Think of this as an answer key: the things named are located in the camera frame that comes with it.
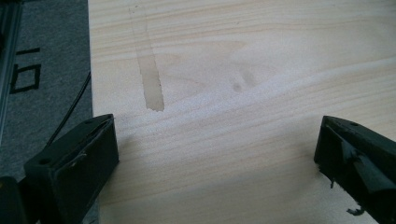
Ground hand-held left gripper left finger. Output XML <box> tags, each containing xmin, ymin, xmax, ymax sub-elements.
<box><xmin>23</xmin><ymin>113</ymin><xmax>120</xmax><ymax>224</ymax></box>

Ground black cable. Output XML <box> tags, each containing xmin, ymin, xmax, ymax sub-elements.
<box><xmin>45</xmin><ymin>71</ymin><xmax>92</xmax><ymax>147</ymax></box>

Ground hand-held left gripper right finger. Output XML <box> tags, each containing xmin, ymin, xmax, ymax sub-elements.
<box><xmin>313</xmin><ymin>115</ymin><xmax>396</xmax><ymax>224</ymax></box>

